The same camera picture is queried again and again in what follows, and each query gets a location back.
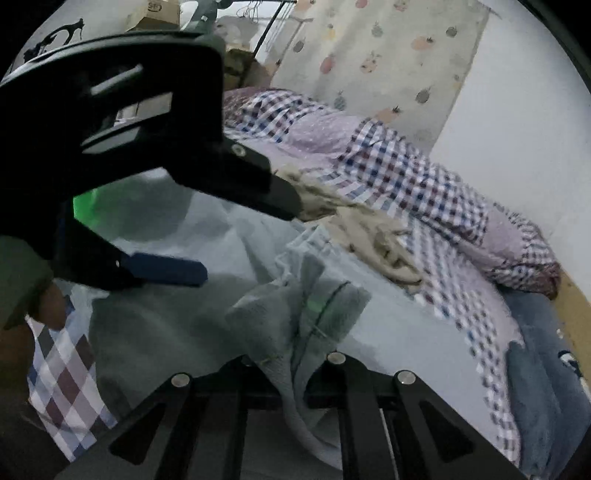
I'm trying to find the light blue grey garment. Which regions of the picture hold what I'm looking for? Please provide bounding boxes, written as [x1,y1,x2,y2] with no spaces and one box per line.
[75,174,497,479]

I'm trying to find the beige garment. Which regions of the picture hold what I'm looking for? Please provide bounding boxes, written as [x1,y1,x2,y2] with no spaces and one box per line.
[276,167,423,291]

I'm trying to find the black clothes rack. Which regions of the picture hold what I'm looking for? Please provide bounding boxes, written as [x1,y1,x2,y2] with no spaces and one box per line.
[214,0,296,56]

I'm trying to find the person's left hand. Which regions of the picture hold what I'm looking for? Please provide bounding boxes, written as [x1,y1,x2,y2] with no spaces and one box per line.
[28,282,66,331]

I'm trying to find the rolled checkered duvet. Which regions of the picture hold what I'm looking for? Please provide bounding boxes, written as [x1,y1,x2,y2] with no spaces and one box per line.
[222,87,561,298]

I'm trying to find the cardboard boxes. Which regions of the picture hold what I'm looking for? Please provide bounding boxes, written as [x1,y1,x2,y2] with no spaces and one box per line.
[125,0,180,32]

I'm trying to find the dark blue plush blanket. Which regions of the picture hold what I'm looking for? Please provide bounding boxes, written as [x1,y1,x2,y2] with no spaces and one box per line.
[503,290,590,479]

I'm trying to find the checkered bed sheet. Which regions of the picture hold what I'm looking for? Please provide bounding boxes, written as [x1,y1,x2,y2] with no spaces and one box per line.
[28,156,521,468]

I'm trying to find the pineapple print curtain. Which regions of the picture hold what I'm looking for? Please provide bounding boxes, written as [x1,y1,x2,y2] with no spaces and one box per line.
[271,0,490,152]

